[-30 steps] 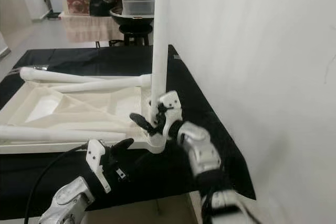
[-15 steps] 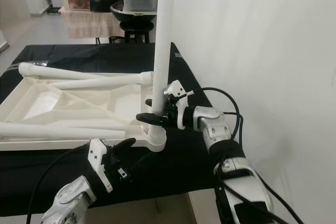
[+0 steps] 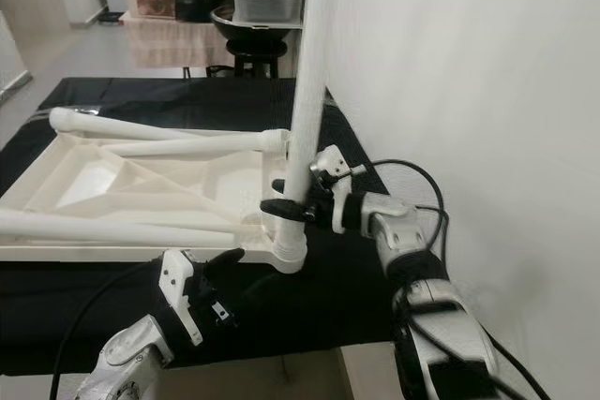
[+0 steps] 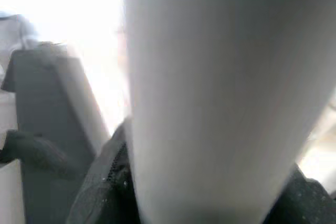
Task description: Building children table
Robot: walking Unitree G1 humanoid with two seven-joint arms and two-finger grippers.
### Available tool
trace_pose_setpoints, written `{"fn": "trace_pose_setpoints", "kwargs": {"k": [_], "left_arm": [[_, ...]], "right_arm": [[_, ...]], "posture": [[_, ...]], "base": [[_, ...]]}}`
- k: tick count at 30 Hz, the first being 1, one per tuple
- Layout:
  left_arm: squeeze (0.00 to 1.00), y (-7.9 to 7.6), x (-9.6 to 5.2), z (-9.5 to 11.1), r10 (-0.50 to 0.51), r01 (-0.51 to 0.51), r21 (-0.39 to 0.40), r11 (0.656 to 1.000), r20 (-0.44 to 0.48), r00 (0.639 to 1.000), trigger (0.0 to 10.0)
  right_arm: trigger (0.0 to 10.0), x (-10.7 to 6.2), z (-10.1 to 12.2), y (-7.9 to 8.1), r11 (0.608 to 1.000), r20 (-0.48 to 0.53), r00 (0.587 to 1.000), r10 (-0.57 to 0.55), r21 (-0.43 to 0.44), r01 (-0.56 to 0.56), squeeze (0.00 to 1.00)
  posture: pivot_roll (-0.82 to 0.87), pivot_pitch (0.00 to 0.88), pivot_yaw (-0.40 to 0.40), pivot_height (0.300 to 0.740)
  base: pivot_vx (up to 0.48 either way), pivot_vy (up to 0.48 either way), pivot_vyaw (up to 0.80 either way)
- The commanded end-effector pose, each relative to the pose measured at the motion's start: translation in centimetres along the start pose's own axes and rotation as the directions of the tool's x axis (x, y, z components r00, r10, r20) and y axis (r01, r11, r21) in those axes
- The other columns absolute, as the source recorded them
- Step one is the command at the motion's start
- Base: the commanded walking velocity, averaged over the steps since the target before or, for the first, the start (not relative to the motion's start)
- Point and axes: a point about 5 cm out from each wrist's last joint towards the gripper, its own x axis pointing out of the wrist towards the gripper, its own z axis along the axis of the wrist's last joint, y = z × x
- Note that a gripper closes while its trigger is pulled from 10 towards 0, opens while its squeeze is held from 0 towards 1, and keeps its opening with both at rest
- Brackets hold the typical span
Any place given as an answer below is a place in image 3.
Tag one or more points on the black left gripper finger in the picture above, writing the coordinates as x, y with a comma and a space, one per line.
209, 261
231, 259

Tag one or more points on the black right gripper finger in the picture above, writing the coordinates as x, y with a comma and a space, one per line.
286, 210
281, 187

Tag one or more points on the white plastic table leg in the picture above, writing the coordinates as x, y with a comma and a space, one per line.
197, 144
112, 229
314, 63
122, 126

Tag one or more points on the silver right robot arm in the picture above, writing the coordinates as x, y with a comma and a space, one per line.
394, 227

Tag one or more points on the white plastic children table top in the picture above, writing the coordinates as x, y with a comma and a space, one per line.
112, 189

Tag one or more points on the black tablecloth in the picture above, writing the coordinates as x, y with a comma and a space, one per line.
75, 325

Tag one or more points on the black round stool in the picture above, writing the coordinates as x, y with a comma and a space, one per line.
255, 49

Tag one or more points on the clear plastic storage box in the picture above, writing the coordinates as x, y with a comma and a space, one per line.
267, 5

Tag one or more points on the beige cloth covered table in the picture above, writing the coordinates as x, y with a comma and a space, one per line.
164, 42

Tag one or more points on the clear tape piece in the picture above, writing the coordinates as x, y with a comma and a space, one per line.
82, 111

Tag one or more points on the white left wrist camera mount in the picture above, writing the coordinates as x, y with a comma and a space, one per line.
178, 292

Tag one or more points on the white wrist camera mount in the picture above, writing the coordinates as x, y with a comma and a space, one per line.
178, 292
333, 168

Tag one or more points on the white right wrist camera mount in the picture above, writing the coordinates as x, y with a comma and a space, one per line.
333, 168

